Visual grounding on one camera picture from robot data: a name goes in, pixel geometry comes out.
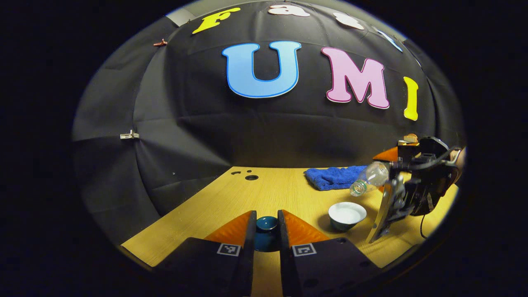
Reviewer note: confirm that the clear plastic water bottle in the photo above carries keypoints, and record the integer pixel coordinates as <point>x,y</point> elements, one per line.
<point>373,175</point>

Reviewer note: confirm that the silver clip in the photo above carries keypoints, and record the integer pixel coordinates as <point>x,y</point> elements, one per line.
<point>129,135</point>

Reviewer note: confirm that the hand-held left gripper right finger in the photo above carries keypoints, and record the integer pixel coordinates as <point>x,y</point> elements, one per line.
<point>284,255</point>

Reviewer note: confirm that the teal teacup lid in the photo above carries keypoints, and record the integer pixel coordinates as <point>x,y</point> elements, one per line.
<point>266,231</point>

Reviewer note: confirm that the toasted bread slice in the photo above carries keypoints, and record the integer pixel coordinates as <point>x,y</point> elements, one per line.
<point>411,137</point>

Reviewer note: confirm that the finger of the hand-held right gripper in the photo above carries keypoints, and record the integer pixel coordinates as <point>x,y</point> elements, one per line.
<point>383,214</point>
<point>387,155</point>

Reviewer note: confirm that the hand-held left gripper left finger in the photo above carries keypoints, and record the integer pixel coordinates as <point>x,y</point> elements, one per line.
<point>249,255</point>

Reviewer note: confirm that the blue towel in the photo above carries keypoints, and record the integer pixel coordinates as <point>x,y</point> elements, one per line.
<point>330,177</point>

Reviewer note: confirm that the black backdrop cloth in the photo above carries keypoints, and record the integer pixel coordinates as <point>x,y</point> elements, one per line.
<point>185,103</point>

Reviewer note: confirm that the copper clip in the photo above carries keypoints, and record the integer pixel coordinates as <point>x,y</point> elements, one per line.
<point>160,42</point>

